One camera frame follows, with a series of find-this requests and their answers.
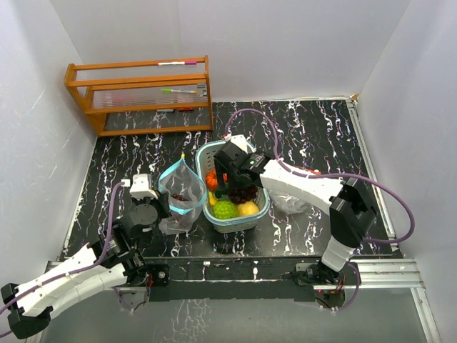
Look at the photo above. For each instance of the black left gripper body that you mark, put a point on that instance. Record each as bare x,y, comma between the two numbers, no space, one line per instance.
163,210

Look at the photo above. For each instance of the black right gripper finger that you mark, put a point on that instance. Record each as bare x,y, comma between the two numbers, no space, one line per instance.
221,169
232,179

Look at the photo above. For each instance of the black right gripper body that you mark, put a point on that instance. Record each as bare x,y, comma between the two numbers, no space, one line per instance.
249,155

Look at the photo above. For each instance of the blue zipper clear bag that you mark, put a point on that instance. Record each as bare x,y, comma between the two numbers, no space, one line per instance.
187,195

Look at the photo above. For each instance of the green bumpy fruit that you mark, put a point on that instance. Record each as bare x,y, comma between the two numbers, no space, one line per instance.
224,209

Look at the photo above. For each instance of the red zipper clear bag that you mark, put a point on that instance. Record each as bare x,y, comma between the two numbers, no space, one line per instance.
291,200

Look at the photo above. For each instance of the dark red grape bunch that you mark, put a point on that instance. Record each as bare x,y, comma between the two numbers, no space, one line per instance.
178,198

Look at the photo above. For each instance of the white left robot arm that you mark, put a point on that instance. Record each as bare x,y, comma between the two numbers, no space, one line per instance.
111,260

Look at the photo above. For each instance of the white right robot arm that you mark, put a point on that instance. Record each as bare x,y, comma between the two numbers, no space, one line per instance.
349,205

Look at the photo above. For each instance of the orange pumpkin toy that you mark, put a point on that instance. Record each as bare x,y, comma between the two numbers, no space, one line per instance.
211,180

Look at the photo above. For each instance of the light blue plastic basket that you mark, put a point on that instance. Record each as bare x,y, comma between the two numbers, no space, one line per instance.
204,163

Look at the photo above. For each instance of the yellow lemon fruit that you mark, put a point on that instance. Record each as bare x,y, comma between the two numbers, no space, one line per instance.
247,209

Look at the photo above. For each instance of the wooden shelf rack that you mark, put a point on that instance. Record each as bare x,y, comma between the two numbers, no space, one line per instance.
125,98

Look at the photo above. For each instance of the green capped marker pen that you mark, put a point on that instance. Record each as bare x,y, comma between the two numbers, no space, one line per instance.
181,91

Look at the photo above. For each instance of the pink white marker pen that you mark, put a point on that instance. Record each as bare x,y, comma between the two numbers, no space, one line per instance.
177,63

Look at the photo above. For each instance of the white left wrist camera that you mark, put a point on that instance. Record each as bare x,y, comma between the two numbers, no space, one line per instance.
140,187

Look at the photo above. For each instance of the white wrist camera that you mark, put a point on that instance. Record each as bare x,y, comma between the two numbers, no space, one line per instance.
140,187
241,142

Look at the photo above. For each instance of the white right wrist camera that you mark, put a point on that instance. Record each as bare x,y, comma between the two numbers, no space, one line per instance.
241,142

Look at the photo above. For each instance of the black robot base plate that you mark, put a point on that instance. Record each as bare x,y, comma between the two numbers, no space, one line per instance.
224,278

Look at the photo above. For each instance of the aluminium frame rail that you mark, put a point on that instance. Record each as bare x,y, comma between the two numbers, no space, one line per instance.
392,273

